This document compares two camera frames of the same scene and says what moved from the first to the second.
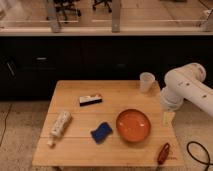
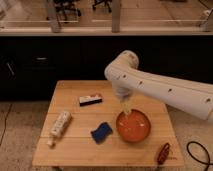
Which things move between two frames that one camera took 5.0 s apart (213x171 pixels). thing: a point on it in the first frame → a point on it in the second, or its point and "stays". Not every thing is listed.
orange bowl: [133, 125] stays
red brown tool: [164, 154] stays
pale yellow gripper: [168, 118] → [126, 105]
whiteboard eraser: [90, 100] stays
